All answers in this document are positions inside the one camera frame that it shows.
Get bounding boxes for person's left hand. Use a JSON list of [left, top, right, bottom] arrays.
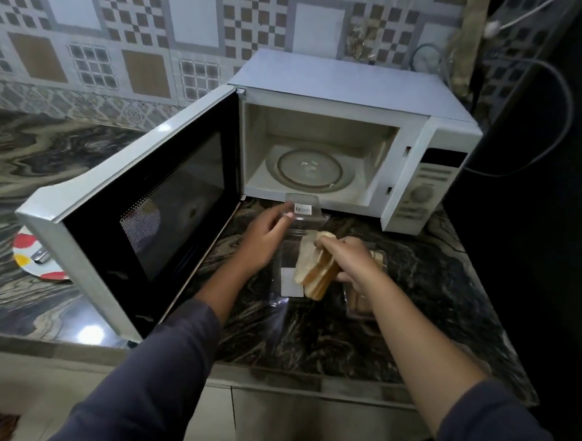
[[232, 197, 299, 283]]

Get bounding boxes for person's right hand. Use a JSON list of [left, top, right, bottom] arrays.
[[309, 232, 390, 302]]

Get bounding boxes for sliced bread stack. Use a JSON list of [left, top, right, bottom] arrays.
[[346, 248, 389, 318], [291, 228, 346, 304]]

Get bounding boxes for clear plastic container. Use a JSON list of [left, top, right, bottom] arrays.
[[338, 246, 391, 324], [268, 191, 333, 312]]

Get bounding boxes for white microwave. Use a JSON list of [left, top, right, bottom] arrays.
[[3, 26, 490, 374]]

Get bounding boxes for silver refrigerator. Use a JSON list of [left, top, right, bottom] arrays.
[[421, 0, 582, 441]]

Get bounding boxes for polka dot plate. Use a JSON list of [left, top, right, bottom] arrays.
[[9, 224, 75, 283]]

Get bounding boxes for person's left forearm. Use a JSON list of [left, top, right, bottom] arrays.
[[43, 247, 262, 441]]

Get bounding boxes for person's right forearm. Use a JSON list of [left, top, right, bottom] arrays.
[[344, 281, 582, 441]]

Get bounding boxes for light lower kitchen cabinet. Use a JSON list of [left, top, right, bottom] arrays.
[[0, 335, 441, 441]]

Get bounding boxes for crumpled clear plastic wrap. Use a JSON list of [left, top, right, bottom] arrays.
[[345, 23, 388, 66]]

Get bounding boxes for beige power strip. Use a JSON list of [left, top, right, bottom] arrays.
[[446, 0, 493, 101]]

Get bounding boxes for thin grey cable loop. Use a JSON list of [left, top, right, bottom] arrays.
[[407, 41, 452, 82]]

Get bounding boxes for grey power cable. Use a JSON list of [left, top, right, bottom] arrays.
[[462, 51, 579, 185]]

